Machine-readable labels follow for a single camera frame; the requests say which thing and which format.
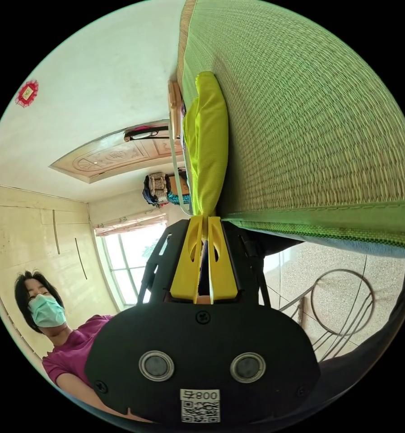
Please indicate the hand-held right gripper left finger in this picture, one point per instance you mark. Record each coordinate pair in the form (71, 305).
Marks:
(183, 270)

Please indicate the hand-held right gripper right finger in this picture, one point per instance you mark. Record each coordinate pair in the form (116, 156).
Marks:
(224, 270)

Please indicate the neon green short sleeve shirt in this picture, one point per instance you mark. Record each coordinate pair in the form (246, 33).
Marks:
(207, 142)

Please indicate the person's right forearm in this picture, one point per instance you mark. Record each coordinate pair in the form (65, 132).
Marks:
(83, 394)

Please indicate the window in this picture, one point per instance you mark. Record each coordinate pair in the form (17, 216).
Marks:
(124, 257)

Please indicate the light patterned curtain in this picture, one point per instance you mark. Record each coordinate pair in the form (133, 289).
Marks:
(127, 221)

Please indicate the pile of clothes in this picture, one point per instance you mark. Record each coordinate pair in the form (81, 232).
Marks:
(158, 189)

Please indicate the carved wooden door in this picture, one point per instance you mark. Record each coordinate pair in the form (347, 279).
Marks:
(121, 157)

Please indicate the person's body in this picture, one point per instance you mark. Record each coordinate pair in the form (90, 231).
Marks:
(72, 345)

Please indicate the wooden bed headboard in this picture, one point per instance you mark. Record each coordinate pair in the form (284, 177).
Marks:
(174, 108)

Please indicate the cream cupboard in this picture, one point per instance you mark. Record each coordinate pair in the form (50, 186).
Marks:
(22, 243)

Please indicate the bed with woven green mat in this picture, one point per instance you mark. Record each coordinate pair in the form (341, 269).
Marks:
(307, 118)

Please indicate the red wall ornament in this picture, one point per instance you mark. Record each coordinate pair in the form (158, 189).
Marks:
(27, 93)

